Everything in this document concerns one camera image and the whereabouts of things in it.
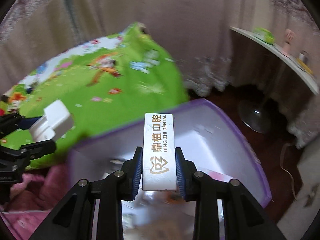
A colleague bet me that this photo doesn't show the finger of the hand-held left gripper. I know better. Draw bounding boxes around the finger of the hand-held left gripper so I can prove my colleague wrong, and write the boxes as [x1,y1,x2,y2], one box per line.
[0,139,57,166]
[0,113,42,140]

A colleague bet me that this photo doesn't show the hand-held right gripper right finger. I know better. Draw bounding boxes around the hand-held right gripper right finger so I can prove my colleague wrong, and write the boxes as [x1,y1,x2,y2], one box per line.
[175,147,288,240]

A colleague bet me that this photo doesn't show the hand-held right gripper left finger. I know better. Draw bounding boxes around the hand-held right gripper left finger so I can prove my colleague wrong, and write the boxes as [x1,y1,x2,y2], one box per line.
[29,146,144,240]

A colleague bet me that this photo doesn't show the white plastic tray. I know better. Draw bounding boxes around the white plastic tray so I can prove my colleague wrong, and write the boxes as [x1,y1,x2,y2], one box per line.
[29,100,75,142]

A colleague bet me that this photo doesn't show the white storage box purple rim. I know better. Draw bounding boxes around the white storage box purple rim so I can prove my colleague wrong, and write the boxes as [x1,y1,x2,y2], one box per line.
[66,98,272,240]

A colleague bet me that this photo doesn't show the pink quilt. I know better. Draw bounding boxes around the pink quilt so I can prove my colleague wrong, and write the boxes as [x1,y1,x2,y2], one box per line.
[0,165,75,240]

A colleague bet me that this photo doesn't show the cartoon printed green bed sheet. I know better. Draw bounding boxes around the cartoon printed green bed sheet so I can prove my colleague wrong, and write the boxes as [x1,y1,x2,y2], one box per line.
[0,22,190,170]

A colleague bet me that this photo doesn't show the beige curtain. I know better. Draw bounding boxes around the beige curtain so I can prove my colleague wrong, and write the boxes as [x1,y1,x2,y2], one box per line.
[0,0,320,150]

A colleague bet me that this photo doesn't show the green toy car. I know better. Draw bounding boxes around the green toy car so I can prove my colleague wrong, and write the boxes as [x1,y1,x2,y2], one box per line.
[252,27,275,45]

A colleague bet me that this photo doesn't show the yellow object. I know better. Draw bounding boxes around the yellow object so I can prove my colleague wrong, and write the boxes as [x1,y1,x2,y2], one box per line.
[296,60,313,74]

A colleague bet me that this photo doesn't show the tan cord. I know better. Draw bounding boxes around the tan cord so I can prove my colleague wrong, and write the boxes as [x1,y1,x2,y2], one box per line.
[279,142,298,200]

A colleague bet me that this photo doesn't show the white pedestal table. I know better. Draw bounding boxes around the white pedestal table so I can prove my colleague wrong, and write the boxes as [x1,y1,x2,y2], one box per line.
[229,26,320,133]

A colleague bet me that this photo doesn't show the pink plastic handle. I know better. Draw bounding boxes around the pink plastic handle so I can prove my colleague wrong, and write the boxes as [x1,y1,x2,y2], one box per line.
[282,29,295,55]

